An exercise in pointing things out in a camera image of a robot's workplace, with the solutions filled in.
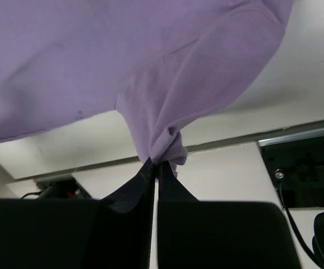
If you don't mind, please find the purple t shirt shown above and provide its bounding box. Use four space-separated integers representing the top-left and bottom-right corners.
0 1 293 168

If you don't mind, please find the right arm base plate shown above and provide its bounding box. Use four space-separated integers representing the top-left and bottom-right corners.
261 136 324 208

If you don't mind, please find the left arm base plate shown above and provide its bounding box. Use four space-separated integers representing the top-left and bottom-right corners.
21 176 91 199

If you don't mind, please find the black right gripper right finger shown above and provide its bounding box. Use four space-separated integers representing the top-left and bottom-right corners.
157 162 300 268

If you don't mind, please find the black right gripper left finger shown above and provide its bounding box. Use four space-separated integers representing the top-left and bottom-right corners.
0 160 154 268

